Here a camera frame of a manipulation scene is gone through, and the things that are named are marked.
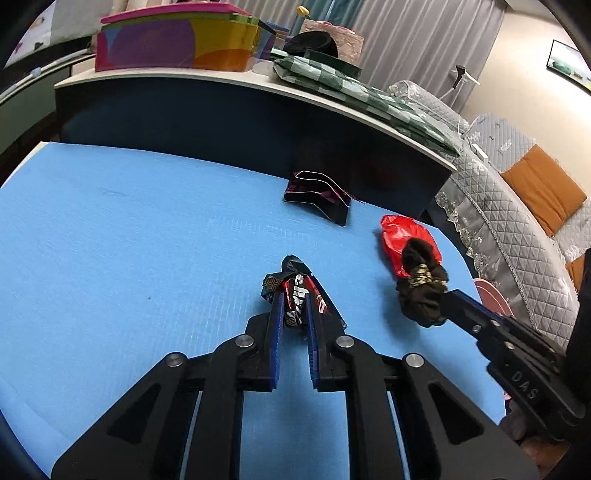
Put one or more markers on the black red snack wrapper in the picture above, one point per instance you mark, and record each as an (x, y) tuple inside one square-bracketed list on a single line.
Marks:
[(295, 286)]

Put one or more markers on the yellow artificial flower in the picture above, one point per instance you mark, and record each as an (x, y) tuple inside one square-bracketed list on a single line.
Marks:
[(302, 10)]

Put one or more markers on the framed wall picture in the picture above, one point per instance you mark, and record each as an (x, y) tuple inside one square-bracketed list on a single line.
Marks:
[(568, 64)]

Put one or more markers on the colourful gift box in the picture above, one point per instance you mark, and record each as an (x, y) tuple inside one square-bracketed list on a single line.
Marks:
[(175, 46)]

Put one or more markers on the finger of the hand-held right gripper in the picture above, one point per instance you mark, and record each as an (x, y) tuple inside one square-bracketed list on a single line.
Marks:
[(468, 307)]

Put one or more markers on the orange cushion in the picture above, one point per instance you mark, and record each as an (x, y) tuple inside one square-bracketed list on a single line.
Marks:
[(576, 272), (540, 184)]

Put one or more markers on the dark counter with white top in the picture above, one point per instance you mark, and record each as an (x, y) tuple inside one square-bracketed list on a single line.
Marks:
[(184, 120)]

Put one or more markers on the black folded packet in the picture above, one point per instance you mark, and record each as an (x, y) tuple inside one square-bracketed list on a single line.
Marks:
[(332, 207)]

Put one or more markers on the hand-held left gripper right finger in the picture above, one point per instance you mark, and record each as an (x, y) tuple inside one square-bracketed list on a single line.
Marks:
[(313, 350)]

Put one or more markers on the black hat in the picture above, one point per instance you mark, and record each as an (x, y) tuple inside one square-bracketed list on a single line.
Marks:
[(309, 44)]

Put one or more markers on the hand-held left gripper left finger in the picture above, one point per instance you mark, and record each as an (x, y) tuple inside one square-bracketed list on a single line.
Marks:
[(277, 341)]

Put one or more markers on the sofa with grey quilted cover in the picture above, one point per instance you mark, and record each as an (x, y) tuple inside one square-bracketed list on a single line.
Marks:
[(498, 207)]

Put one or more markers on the grey curtain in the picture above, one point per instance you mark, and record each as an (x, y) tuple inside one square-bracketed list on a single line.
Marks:
[(415, 41)]

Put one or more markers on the green checkered cloth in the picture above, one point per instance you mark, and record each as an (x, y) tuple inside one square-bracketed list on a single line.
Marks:
[(369, 97)]

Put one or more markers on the pink patterned bag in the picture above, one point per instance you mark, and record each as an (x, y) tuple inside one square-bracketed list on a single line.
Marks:
[(348, 41)]

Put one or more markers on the black cloth with gold band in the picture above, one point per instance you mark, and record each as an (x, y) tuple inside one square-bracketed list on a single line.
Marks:
[(422, 304)]

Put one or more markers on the white stand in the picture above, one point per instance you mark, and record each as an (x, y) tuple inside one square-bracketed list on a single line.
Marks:
[(461, 76)]

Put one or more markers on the person's right hand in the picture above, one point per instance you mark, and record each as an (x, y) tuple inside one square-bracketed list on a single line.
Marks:
[(519, 427)]

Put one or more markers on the small red plastic bag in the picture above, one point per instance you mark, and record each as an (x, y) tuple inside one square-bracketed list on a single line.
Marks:
[(395, 240)]

